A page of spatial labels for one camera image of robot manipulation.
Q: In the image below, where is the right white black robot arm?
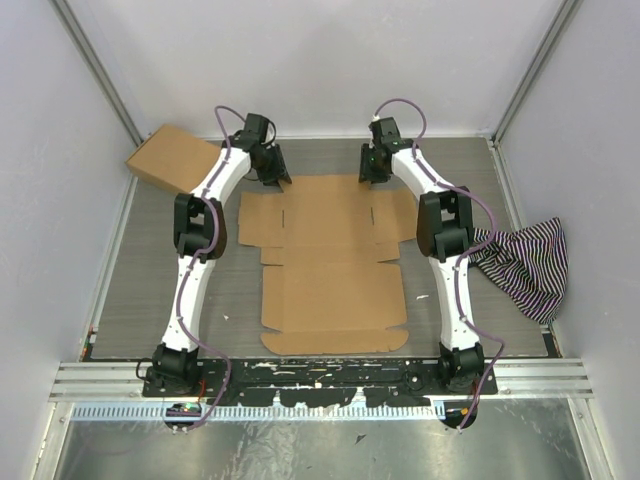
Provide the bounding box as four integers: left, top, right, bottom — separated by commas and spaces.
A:
359, 142, 485, 395

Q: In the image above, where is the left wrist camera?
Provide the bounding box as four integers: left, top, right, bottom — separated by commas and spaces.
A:
242, 113, 273, 144

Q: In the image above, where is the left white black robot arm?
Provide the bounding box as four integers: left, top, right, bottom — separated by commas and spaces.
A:
144, 140, 291, 397

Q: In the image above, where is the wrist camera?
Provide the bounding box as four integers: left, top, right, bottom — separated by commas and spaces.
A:
369, 117, 402, 148
242, 113, 273, 144

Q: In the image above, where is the aluminium frame post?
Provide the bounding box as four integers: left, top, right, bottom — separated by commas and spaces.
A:
490, 0, 582, 148
49, 0, 143, 146

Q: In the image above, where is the purple striped cloth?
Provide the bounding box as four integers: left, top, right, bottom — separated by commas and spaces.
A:
471, 217, 569, 325

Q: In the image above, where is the folded closed cardboard box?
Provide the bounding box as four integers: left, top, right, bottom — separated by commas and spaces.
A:
125, 124, 221, 193

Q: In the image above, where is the cardboard box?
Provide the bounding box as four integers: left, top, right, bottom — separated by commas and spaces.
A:
125, 124, 221, 193
238, 175, 417, 356

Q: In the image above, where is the right aluminium frame post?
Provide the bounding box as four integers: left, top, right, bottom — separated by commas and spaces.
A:
490, 0, 582, 148

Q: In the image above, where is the aluminium rail front beam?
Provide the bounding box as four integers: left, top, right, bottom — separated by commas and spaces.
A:
50, 358, 593, 401

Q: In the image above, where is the left aluminium frame post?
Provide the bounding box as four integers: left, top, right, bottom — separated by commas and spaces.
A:
49, 0, 143, 146

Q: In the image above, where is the perforated cable duct strip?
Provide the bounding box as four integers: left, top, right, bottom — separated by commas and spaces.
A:
70, 402, 445, 423

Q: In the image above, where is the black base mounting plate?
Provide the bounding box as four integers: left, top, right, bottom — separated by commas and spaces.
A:
136, 357, 482, 408

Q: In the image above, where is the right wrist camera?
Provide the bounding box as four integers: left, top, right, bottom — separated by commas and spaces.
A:
369, 117, 402, 148

